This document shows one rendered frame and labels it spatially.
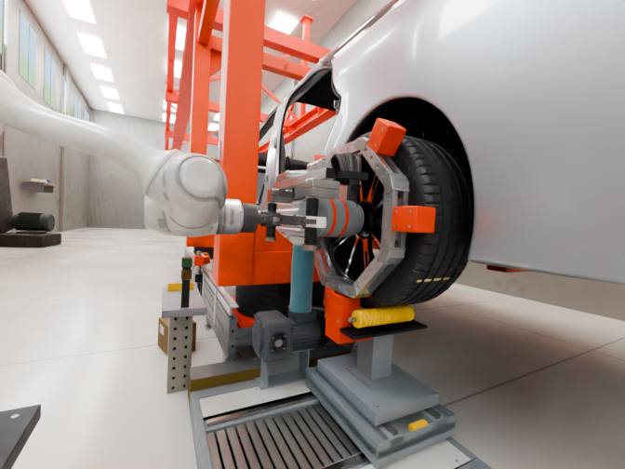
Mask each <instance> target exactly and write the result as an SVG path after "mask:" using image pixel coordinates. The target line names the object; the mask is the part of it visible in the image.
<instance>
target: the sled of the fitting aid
mask: <svg viewBox="0 0 625 469"><path fill-rule="evenodd" d="M305 384H306V386H307V387H308V388H309V389H310V390H311V392H312V393H313V394H314V395H315V396H316V398H317V399H318V400H319V401H320V402H321V404H322V405H323V406H324V407H325V408H326V410H327V411H328V412H329V413H330V414H331V416H332V417H333V418H334V419H335V420H336V421H337V423H338V424H339V425H340V426H341V428H342V429H343V430H344V431H345V432H346V433H347V435H348V436H349V437H350V438H351V439H352V441H353V442H354V443H355V444H356V445H357V447H358V448H359V449H360V450H361V451H362V452H363V453H364V454H365V455H366V457H367V458H368V459H369V460H370V461H371V462H372V464H373V465H374V466H375V467H376V468H379V467H381V466H383V465H385V464H388V463H390V462H394V461H396V460H398V459H401V458H403V457H405V456H407V455H409V454H411V453H414V452H416V451H418V450H421V449H424V448H427V447H429V446H430V445H432V444H435V443H437V442H439V441H442V440H444V439H446V438H449V437H451V436H454V435H455V429H456V416H457V415H456V414H455V413H454V412H452V411H451V410H449V409H447V408H446V407H444V406H443V405H441V404H440V403H439V404H438V405H437V406H434V407H431V408H428V409H424V410H421V411H418V412H416V413H413V414H410V415H407V416H405V417H402V418H399V419H396V420H393V421H390V422H386V423H384V424H381V425H378V426H375V425H374V424H373V423H372V422H371V421H370V420H369V419H368V418H367V417H365V416H364V415H363V414H362V413H361V412H360V411H359V410H358V409H357V408H356V407H355V406H354V405H353V404H352V403H351V402H350V401H349V400H348V399H347V398H346V397H345V396H344V395H343V394H342V393H341V392H340V391H339V390H338V389H337V388H336V387H335V386H334V385H333V384H332V383H331V382H330V381H329V380H328V379H327V378H326V377H325V376H324V375H323V374H322V373H321V372H320V371H319V370H318V369H317V366H315V367H310V368H306V377H305Z"/></svg>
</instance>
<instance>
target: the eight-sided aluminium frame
mask: <svg viewBox="0 0 625 469"><path fill-rule="evenodd" d="M367 141H368V138H365V137H363V138H360V139H357V140H355V141H351V142H349V143H346V144H344V145H341V146H340V147H337V148H335V149H331V150H330V151H329V152H328V154H327V155H326V160H327V161H331V157H332V155H333V154H335V153H339V154H344V153H348V152H351V153H352V154H357V155H360V156H364V157H365V159H366V161H367V162H368V164H369V165H370V166H371V167H372V169H373V170H374V172H375V173H376V175H377V176H378V178H379V179H380V181H381V182H382V184H383V186H384V197H383V212H382V227H381V243H380V251H379V253H378V255H377V256H376V257H375V258H374V260H373V261H372V262H371V263H369V265H368V266H367V267H366V269H365V270H364V271H363V272H362V274H361V275H360V276H359V277H358V278H357V280H356V281H352V280H350V279H347V278H344V277H341V276H338V275H337V274H336V272H335V270H334V267H333V265H332V262H331V260H330V258H329V256H328V253H327V251H326V247H325V244H324V242H323V237H322V236H317V239H316V245H318V249H317V250H315V251H314V265H315V268H316V271H317V273H318V275H319V280H320V281H321V284H322V285H323V286H324V287H325V286H326V285H327V286H328V287H329V288H332V289H334V290H336V291H338V292H340V293H342V294H345V295H347V296H348V297H352V298H354V299H356V298H367V297H368V296H369V295H370V294H372V293H373V291H374V290H375V289H376V288H377V287H378V285H379V284H380V283H381V282H382V281H383V280H384V279H385V278H386V277H387V276H388V275H389V273H390V272H391V271H392V270H393V269H394V268H395V267H396V266H397V265H398V264H400V263H401V260H402V259H403V258H404V257H405V251H406V248H405V246H406V232H395V231H392V208H393V207H405V206H407V204H408V193H409V192H410V191H409V181H408V180H407V178H406V175H404V174H403V173H402V171H401V170H400V169H399V167H398V166H396V165H395V163H394V162H393V161H392V159H391V158H390V156H389V155H385V154H376V153H375V152H374V151H373V150H372V149H371V148H370V147H369V146H368V145H367V144H366V143H367Z"/></svg>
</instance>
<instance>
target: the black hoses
mask: <svg viewBox="0 0 625 469"><path fill-rule="evenodd" d="M331 165H332V168H334V169H335V175H336V177H335V179H334V180H335V181H340V185H344V186H346V185H350V180H357V181H367V180H368V173H364V172H362V158H361V156H360V155H357V156H355V155H353V154H352V153H344V154H339V153H335V154H333V155H332V157H331ZM351 189H361V185H358V184H357V185H352V186H351Z"/></svg>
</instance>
